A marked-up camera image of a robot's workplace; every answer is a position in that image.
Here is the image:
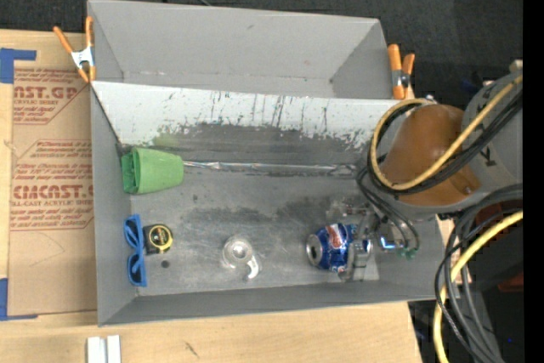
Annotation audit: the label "blue soda can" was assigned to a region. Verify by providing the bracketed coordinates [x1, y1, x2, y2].
[305, 222, 360, 271]

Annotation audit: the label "blue sunglasses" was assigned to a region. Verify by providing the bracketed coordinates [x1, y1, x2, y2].
[123, 213, 149, 287]

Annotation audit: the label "clear glass mug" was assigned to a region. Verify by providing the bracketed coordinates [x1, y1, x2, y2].
[221, 235, 261, 281]

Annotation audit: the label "green plastic cup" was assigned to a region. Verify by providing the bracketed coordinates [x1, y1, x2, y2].
[120, 146, 185, 196]

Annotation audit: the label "brown cardboard board red print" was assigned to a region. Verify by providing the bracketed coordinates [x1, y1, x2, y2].
[0, 28, 99, 322]

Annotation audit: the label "black and yellow tape measure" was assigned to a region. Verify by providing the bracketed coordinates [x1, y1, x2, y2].
[142, 224, 173, 256]

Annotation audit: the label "grey metal bin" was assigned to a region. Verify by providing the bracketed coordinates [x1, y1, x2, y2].
[86, 0, 443, 327]

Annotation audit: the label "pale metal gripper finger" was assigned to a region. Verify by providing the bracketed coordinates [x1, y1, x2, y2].
[355, 213, 380, 243]
[338, 241, 372, 282]

